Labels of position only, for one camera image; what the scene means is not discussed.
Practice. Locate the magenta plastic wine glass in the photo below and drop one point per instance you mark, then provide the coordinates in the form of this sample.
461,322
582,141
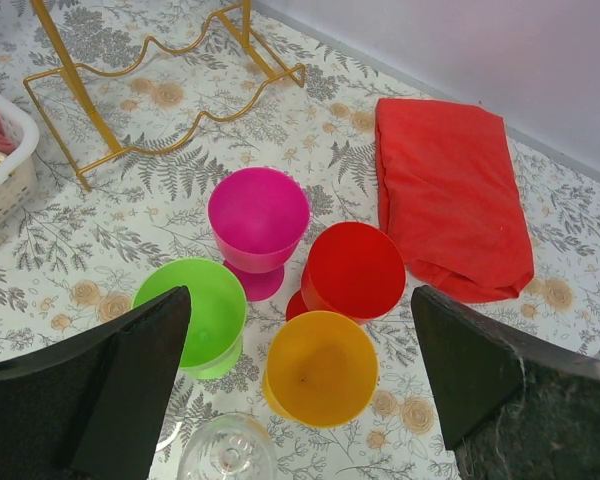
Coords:
258,216

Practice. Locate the white plastic basket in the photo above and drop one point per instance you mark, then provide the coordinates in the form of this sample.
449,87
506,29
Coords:
18,180

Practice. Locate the red plastic wine glass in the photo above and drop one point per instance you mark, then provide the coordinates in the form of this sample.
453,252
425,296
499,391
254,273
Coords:
353,269

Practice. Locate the orange plastic wine glass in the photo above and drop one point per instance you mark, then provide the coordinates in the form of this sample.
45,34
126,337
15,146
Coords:
321,370

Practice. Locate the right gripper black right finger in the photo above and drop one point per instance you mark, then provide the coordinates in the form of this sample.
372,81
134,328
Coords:
510,405

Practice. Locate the red folded cloth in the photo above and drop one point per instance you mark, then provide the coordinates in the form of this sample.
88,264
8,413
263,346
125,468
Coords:
448,198

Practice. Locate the green plastic wine glass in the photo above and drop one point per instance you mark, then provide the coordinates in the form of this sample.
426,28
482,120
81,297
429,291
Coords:
214,341

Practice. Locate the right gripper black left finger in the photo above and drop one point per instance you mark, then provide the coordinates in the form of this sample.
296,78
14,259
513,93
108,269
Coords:
92,406

